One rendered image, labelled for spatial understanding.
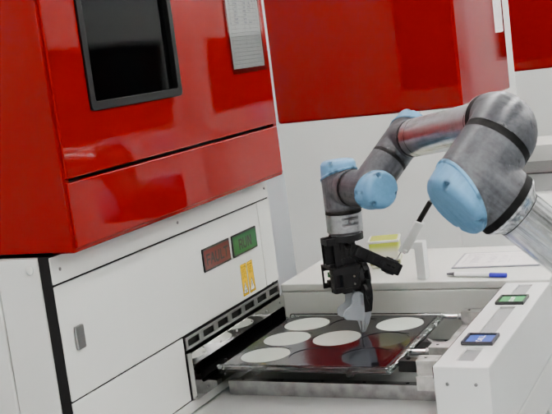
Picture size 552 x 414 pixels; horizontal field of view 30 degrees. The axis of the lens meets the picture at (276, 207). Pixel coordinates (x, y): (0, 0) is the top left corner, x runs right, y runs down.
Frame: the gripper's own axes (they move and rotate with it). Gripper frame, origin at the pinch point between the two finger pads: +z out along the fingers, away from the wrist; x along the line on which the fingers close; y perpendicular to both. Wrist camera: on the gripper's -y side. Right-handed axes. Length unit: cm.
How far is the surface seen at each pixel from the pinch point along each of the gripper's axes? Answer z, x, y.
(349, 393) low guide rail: 8.4, 14.5, 10.8
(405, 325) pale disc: 1.5, 1.5, -8.2
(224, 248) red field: -19.2, -12.3, 24.9
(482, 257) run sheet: -5.4, -15.8, -37.2
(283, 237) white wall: 46, -361, -98
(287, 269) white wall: 64, -361, -97
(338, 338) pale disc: 1.4, 0.9, 6.7
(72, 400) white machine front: -7, 29, 64
